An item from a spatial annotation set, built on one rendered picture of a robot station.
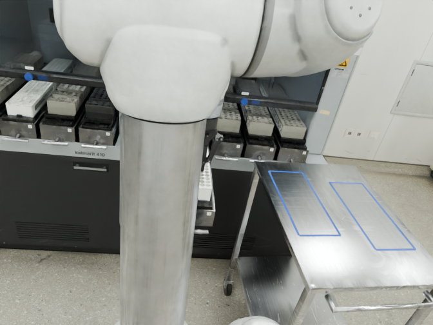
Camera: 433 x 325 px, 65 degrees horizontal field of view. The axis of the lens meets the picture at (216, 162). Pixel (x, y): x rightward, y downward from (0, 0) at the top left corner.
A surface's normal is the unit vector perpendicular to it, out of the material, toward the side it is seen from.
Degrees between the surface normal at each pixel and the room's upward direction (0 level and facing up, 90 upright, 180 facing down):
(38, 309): 0
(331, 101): 90
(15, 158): 90
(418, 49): 90
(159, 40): 86
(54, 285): 0
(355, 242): 0
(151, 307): 80
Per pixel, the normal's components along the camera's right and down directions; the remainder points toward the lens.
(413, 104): 0.07, 0.55
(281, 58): 0.00, 0.86
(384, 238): 0.15, -0.83
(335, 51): 0.04, 0.95
